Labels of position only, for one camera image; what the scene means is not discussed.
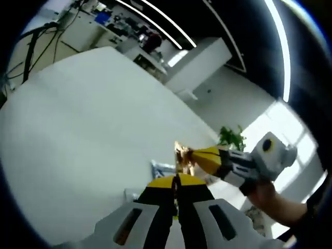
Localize green black mask packet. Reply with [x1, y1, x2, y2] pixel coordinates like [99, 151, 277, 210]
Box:
[151, 159, 180, 180]

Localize blue plastic crate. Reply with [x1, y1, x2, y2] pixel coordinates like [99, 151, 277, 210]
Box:
[94, 12, 111, 24]

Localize potted green plant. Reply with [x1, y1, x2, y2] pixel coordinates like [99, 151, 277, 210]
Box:
[217, 124, 247, 153]

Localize gold foil packet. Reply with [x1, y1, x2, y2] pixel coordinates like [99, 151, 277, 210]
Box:
[172, 141, 198, 221]

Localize large window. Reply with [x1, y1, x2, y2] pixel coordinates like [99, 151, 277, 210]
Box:
[243, 101, 327, 205]

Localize standing desk black legs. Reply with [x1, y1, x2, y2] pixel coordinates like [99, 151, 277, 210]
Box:
[22, 22, 65, 84]

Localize row of white office desks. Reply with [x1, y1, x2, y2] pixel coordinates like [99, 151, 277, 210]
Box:
[58, 7, 122, 52]

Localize white office desk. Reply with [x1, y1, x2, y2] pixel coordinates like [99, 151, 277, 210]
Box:
[133, 50, 169, 78]

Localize person's right hand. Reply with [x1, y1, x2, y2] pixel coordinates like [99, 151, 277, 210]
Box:
[246, 181, 280, 211]

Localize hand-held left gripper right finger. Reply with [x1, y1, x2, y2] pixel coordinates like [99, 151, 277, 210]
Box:
[177, 173, 286, 249]

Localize person's black jacket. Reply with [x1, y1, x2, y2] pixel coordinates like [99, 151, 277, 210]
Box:
[293, 168, 332, 244]

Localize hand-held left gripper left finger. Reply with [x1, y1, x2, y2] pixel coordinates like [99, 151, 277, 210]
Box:
[56, 175, 174, 249]

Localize long ceiling light strip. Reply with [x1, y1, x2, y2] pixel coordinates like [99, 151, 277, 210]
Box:
[264, 0, 292, 103]

